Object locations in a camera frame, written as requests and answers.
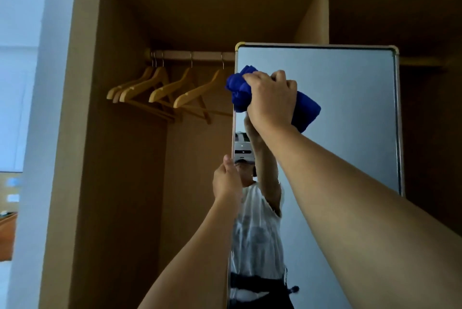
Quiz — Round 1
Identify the light wooden wardrobe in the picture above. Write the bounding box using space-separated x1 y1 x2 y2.
38 0 462 309

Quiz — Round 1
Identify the person's left hand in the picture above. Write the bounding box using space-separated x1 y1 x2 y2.
212 154 243 204

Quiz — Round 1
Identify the blue microfibre cloth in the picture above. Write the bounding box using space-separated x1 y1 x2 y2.
226 65 321 134

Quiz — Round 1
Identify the tall framed mirror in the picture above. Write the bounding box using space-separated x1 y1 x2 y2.
227 42 405 309

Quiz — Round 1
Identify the wooden clothes rod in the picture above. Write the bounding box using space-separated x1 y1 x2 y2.
146 49 445 67

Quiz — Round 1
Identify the person's right forearm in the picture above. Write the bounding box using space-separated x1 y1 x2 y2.
259 124 462 309

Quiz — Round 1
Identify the person's left forearm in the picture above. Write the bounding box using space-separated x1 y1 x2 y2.
138 196 242 309

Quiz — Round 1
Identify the person's right hand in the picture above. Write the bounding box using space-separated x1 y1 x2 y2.
242 70 298 136

